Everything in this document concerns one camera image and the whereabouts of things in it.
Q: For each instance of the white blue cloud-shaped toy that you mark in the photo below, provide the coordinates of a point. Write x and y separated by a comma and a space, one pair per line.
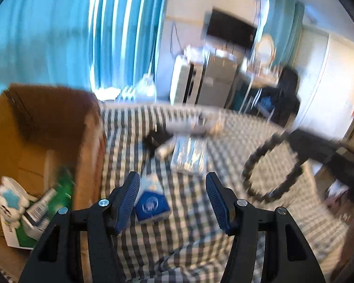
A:
8, 197

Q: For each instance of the chair with dark clothes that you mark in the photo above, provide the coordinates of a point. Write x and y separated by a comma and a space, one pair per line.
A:
286, 94

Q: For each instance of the large water bottle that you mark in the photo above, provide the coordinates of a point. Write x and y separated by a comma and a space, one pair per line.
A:
146, 87

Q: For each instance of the white bag on suitcase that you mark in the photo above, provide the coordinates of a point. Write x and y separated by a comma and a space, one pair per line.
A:
194, 51

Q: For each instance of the black pouch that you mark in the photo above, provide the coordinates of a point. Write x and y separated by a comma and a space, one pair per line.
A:
157, 135

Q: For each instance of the brown cardboard box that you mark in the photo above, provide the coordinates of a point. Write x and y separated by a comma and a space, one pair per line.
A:
32, 141

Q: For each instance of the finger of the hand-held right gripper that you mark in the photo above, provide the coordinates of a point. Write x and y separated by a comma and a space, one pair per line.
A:
305, 144

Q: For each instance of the wide blue curtain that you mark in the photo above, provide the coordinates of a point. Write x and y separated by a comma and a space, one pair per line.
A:
62, 35

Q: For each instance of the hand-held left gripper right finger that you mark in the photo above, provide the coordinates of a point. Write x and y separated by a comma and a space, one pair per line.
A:
216, 203

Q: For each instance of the white suitcase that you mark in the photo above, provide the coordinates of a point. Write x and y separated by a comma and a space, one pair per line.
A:
183, 79

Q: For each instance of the black wall television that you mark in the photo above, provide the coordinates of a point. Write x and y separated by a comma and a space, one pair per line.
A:
230, 31

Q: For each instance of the small white tube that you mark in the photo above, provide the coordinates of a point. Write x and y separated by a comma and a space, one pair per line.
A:
165, 150

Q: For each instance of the oval white-framed mirror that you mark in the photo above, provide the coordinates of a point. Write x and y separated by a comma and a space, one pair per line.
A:
265, 48

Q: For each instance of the white dressing table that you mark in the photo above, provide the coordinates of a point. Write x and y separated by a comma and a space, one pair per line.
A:
253, 78

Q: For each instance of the silver foil packet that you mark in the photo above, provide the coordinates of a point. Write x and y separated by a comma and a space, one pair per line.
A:
188, 153

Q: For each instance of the green and white box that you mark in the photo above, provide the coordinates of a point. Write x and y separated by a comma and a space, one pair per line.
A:
62, 191

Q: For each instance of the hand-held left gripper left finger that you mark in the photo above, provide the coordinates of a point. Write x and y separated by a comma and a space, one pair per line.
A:
129, 203

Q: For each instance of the small blue box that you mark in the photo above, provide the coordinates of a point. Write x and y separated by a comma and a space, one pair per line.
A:
152, 205

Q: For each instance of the checked blanket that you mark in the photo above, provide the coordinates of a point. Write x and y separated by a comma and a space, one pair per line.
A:
180, 241

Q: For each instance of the silver mini fridge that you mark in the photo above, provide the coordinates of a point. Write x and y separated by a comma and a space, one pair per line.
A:
218, 79

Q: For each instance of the clear plastic syringe tube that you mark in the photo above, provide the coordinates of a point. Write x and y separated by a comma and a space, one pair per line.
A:
185, 127

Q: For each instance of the narrow blue curtain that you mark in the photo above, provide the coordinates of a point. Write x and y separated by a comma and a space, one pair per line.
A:
283, 14

